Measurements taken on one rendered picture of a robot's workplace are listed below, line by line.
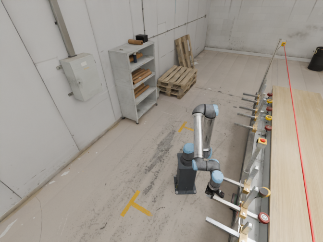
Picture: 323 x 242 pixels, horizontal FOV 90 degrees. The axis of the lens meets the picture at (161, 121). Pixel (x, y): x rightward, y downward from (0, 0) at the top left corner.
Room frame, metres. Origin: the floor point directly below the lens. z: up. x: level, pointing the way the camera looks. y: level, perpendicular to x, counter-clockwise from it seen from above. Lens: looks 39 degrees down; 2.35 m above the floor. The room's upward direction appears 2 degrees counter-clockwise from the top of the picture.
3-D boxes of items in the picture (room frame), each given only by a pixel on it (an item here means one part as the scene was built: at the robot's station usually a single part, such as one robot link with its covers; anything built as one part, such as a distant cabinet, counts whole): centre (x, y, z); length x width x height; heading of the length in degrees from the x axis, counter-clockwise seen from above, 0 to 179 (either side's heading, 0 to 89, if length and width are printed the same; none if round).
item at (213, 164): (0.84, -0.44, 1.14); 0.12 x 0.12 x 0.09; 84
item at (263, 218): (0.51, -0.81, 0.85); 0.08 x 0.08 x 0.11
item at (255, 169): (0.83, -0.83, 0.89); 0.03 x 0.03 x 0.48; 60
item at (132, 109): (3.30, 0.51, 0.78); 0.90 x 0.45 x 1.55; 150
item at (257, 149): (1.06, -0.96, 0.93); 0.05 x 0.04 x 0.45; 150
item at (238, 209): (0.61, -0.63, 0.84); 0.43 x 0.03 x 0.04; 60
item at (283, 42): (2.82, -2.01, 1.20); 0.15 x 0.12 x 1.00; 150
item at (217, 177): (0.72, -0.44, 1.14); 0.10 x 0.09 x 0.12; 174
